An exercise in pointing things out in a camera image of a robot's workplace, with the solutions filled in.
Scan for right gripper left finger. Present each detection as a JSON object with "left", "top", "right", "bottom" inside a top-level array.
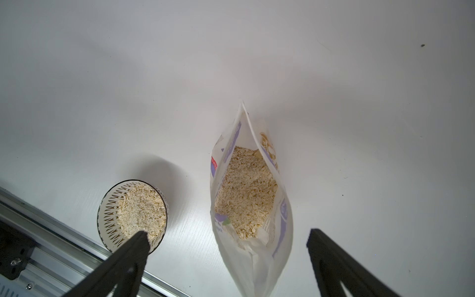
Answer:
[{"left": 65, "top": 231, "right": 150, "bottom": 297}]

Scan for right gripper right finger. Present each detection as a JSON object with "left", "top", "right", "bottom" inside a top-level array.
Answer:
[{"left": 307, "top": 229, "right": 398, "bottom": 297}]

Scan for patterned white breakfast bowl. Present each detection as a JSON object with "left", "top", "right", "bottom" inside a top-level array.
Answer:
[{"left": 96, "top": 179, "right": 168, "bottom": 253}]

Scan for white oats bag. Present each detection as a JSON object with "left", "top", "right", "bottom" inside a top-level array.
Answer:
[{"left": 210, "top": 104, "right": 293, "bottom": 297}]

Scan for oats in bowl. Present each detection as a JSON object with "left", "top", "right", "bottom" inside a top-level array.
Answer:
[{"left": 118, "top": 184, "right": 167, "bottom": 245}]

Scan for aluminium mounting rail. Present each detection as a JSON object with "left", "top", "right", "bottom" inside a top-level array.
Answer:
[{"left": 0, "top": 187, "right": 190, "bottom": 297}]

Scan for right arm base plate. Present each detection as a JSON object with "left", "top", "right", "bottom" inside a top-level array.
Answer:
[{"left": 0, "top": 222, "right": 37, "bottom": 280}]

